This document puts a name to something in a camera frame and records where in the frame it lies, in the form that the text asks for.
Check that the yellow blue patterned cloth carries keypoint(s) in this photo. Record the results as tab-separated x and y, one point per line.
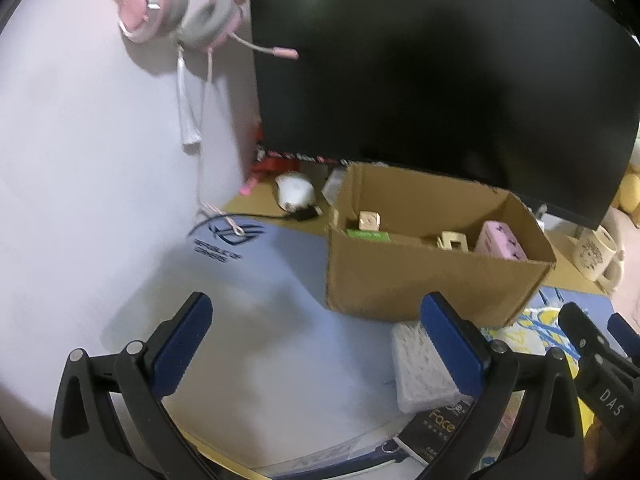
534	331

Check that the yellow and white plush toy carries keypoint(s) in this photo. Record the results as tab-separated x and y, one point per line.
627	197

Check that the blue gaming mouse mat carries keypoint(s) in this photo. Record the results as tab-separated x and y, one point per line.
280	387

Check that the pink cat-ear headset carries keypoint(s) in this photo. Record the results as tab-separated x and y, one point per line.
206	28

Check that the brown cardboard box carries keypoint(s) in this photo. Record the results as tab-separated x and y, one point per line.
387	281

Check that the red figurine toy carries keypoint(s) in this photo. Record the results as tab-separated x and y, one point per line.
265	165

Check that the white computer mouse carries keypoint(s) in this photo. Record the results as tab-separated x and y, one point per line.
294	191

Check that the pink pen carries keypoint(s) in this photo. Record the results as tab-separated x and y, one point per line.
248	186

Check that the pink kuromi pouch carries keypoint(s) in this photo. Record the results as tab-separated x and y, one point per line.
496	239

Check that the cream plastic hair claw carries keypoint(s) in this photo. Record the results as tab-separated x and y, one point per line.
450	240

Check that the green white packet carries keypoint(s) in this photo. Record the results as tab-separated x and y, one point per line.
373	236

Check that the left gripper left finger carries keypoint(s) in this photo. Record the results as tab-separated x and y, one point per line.
87	440

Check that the white hanging tassel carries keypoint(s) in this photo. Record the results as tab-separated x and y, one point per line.
189	129

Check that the cream printed mug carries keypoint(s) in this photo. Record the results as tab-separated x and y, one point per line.
599	259

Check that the small white card stand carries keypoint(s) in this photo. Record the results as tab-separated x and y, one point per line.
332	187

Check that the black Face tissue pack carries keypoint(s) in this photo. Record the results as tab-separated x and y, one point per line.
428	433

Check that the black computer monitor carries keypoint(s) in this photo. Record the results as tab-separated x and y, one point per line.
540	97

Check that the red crane pattern box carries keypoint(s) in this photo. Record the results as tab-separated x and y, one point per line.
369	221

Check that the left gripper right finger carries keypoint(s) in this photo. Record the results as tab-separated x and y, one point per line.
545	440

